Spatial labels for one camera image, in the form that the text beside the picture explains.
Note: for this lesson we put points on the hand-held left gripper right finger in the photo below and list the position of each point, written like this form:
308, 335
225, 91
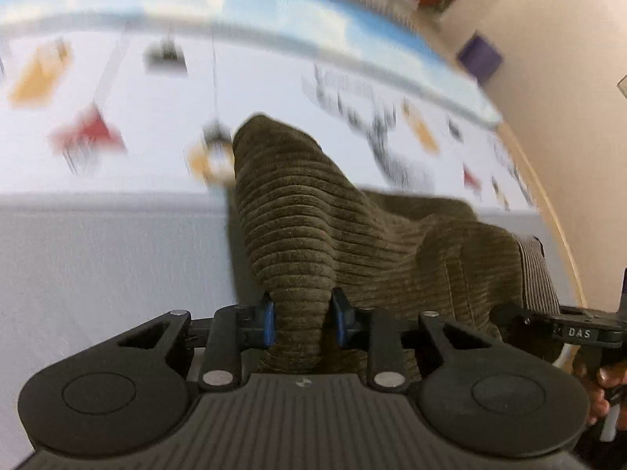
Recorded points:
339, 322

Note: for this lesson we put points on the purple box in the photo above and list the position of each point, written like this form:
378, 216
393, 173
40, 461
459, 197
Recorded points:
480, 58

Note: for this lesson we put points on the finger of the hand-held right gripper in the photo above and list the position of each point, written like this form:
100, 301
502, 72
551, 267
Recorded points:
521, 319

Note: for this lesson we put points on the person's right hand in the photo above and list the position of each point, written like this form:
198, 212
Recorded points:
600, 396

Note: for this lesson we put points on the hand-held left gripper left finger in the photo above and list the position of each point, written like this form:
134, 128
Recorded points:
268, 322

